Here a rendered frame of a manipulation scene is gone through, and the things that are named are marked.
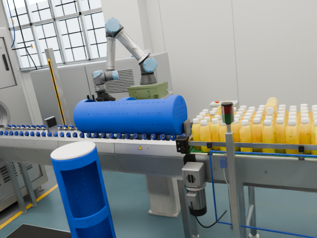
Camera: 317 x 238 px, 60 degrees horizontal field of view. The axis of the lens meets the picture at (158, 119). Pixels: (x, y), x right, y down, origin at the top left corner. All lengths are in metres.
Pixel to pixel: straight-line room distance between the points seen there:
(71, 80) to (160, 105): 2.58
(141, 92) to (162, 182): 0.87
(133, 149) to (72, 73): 2.40
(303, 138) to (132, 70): 2.53
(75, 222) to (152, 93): 1.12
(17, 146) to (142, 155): 1.39
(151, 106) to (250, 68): 2.87
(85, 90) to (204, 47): 2.00
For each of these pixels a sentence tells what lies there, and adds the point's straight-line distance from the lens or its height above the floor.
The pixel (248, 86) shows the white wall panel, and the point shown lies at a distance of 4.63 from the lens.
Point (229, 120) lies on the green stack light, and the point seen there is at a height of 1.18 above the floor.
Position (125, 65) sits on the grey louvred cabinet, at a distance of 3.76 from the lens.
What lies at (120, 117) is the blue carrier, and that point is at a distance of 2.04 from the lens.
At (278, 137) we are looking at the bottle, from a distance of 1.71.
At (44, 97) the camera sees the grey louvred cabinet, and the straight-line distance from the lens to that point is 4.76.
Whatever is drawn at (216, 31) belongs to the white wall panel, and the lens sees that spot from 4.61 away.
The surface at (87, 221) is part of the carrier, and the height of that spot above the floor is 0.59.
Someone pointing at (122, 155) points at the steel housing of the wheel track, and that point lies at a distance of 2.16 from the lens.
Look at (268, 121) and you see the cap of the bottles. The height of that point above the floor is 1.10.
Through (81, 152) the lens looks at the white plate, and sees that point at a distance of 1.75.
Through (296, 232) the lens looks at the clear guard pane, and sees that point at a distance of 1.86.
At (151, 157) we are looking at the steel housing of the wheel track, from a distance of 2.05.
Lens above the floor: 1.61
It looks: 16 degrees down
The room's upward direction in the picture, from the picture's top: 9 degrees counter-clockwise
